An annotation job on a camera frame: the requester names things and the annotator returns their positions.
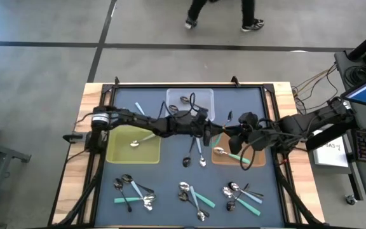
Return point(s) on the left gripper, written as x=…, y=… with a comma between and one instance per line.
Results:
x=192, y=128

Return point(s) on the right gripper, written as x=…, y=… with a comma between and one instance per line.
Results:
x=256, y=138

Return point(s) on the orange plastic bin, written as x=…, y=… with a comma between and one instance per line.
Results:
x=259, y=160

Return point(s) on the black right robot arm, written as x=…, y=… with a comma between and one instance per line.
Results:
x=297, y=125

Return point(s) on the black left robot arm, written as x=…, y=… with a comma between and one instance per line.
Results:
x=138, y=120

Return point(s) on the clear plastic bin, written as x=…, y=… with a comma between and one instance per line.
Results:
x=202, y=97

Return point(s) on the dark grey-blue table mat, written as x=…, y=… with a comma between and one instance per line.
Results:
x=170, y=178

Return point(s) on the yellow plastic bin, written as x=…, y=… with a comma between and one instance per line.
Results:
x=122, y=156

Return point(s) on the black diagonal beam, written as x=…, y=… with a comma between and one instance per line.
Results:
x=329, y=137

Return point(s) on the white paper sheet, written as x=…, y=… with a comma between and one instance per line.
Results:
x=332, y=156

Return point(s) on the black table clamp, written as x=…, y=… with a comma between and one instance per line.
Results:
x=73, y=137

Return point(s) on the caster wheel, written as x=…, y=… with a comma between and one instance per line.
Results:
x=350, y=199

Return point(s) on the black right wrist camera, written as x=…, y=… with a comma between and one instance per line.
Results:
x=235, y=144

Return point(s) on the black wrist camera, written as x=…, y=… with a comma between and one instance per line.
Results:
x=235, y=144
x=202, y=114

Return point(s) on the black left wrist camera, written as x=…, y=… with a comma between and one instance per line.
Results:
x=202, y=114

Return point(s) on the black aluminium table frame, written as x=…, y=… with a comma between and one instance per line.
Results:
x=157, y=85

